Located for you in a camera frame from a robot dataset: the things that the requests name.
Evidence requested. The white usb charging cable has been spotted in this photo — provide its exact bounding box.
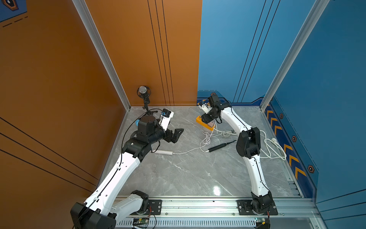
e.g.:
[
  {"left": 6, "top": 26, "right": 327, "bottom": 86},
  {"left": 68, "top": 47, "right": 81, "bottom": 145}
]
[{"left": 204, "top": 123, "right": 238, "bottom": 144}]

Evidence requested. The white pink electric toothbrush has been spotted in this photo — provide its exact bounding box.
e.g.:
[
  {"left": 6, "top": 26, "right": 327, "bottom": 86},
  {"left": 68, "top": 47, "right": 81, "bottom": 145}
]
[{"left": 154, "top": 150, "right": 173, "bottom": 156}]

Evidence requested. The black electric toothbrush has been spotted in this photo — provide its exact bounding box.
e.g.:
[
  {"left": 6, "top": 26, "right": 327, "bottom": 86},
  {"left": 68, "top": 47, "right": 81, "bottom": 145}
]
[{"left": 208, "top": 140, "right": 236, "bottom": 152}]

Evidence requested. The pink usb charger block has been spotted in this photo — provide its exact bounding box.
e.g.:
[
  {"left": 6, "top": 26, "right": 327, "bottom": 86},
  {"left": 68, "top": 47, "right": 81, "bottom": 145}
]
[{"left": 207, "top": 121, "right": 215, "bottom": 127}]

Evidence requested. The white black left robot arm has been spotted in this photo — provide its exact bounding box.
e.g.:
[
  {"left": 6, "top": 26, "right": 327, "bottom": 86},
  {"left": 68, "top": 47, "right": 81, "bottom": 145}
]
[{"left": 71, "top": 109, "right": 184, "bottom": 229}]

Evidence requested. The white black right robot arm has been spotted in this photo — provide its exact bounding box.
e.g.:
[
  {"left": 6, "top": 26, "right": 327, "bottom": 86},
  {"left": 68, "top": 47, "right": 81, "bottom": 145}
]
[{"left": 198, "top": 93, "right": 275, "bottom": 215}]

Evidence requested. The yellow power strip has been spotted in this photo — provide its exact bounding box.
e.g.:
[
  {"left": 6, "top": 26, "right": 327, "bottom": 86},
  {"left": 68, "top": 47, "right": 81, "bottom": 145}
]
[{"left": 195, "top": 115, "right": 215, "bottom": 132}]

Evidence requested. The left green circuit board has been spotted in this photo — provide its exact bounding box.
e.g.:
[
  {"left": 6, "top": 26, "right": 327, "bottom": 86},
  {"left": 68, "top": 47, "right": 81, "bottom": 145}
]
[{"left": 132, "top": 218, "right": 150, "bottom": 229}]

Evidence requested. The green circuit board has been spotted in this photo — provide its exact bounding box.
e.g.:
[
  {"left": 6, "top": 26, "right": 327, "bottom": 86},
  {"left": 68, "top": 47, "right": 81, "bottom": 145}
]
[
  {"left": 254, "top": 218, "right": 271, "bottom": 229},
  {"left": 132, "top": 218, "right": 150, "bottom": 229}
]

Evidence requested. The right green circuit board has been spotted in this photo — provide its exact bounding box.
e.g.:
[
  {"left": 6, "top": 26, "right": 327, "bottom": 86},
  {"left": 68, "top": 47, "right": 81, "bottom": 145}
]
[{"left": 254, "top": 218, "right": 271, "bottom": 229}]

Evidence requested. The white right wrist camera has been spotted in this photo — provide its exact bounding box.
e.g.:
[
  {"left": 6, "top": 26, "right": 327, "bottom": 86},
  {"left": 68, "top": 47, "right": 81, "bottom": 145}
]
[{"left": 198, "top": 100, "right": 211, "bottom": 114}]

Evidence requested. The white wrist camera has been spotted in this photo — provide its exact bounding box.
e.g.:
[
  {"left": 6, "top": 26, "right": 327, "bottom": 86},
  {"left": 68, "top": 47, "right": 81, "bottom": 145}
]
[
  {"left": 198, "top": 100, "right": 211, "bottom": 114},
  {"left": 159, "top": 108, "right": 174, "bottom": 131}
]

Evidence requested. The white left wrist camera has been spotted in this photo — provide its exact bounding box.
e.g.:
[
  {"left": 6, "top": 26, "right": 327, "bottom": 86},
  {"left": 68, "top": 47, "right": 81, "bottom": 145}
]
[{"left": 159, "top": 108, "right": 174, "bottom": 131}]

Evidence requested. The white wall plug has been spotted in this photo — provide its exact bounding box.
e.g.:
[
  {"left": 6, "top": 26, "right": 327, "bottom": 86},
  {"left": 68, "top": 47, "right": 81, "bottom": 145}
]
[{"left": 271, "top": 138, "right": 278, "bottom": 144}]

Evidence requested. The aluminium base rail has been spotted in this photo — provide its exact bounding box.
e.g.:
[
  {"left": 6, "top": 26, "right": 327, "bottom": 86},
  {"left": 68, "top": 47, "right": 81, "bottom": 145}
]
[{"left": 115, "top": 197, "right": 325, "bottom": 229}]

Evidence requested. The aluminium corner post left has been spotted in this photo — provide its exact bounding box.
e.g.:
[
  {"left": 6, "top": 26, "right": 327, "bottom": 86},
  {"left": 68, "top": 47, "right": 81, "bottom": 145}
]
[{"left": 72, "top": 0, "right": 131, "bottom": 112}]

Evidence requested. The aluminium corner post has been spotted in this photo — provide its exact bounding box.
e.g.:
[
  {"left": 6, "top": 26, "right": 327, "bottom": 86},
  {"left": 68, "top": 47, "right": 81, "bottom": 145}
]
[
  {"left": 259, "top": 0, "right": 329, "bottom": 112},
  {"left": 72, "top": 0, "right": 131, "bottom": 112}
]

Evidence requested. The aluminium corner post right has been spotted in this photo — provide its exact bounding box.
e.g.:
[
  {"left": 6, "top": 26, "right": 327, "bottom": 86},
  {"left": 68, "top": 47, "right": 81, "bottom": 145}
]
[{"left": 259, "top": 0, "right": 329, "bottom": 112}]

